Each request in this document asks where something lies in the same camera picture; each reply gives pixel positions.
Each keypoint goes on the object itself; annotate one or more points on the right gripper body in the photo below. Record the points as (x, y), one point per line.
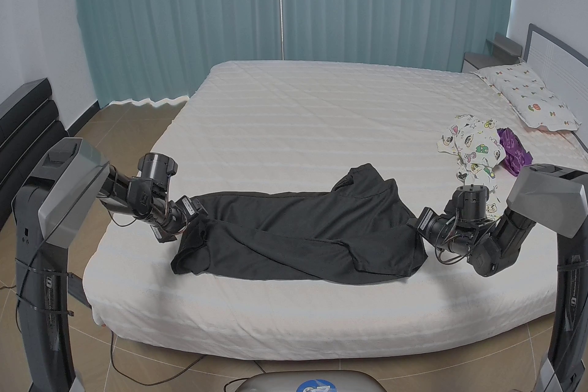
(432, 227)

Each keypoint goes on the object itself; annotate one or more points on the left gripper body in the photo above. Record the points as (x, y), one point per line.
(188, 208)

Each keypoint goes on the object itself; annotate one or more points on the black T-shirt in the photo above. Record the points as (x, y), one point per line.
(298, 238)

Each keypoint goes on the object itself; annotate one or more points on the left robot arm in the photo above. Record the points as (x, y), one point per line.
(69, 179)

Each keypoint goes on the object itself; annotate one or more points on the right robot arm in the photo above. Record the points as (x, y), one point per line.
(542, 197)

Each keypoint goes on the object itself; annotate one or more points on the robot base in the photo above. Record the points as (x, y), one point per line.
(307, 383)

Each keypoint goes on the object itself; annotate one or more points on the bed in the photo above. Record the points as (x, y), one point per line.
(298, 114)

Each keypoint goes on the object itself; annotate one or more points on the white printed pyjama garment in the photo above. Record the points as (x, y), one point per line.
(473, 146)

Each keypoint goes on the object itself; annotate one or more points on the purple garment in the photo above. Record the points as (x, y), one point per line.
(517, 151)

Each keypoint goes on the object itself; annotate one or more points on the white printed pillow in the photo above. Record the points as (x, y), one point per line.
(528, 96)

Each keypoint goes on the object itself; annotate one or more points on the grey bedside table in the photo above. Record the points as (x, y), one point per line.
(487, 55)

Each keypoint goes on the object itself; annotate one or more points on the black chest of drawers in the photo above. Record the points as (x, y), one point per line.
(23, 123)

